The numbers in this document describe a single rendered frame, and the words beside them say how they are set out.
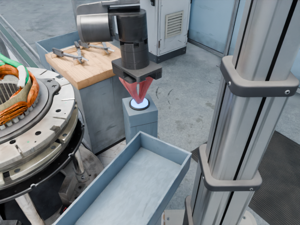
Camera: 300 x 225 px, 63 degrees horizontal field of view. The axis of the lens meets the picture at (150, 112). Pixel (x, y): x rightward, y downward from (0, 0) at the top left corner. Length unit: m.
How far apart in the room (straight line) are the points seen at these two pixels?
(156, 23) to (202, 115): 1.12
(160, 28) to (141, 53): 2.30
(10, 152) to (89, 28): 0.25
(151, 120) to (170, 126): 1.48
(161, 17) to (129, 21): 2.29
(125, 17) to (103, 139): 0.44
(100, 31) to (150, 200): 0.31
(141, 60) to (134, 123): 0.16
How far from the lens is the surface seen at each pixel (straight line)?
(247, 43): 0.42
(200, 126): 2.10
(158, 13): 2.72
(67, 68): 0.70
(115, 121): 0.78
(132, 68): 0.50
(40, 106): 0.51
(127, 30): 0.47
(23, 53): 1.61
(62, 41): 0.93
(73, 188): 0.68
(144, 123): 0.58
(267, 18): 0.40
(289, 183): 1.90
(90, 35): 0.49
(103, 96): 0.70
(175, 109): 2.24
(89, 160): 0.79
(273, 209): 1.74
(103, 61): 0.71
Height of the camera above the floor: 1.39
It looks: 39 degrees down
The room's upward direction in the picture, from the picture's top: straight up
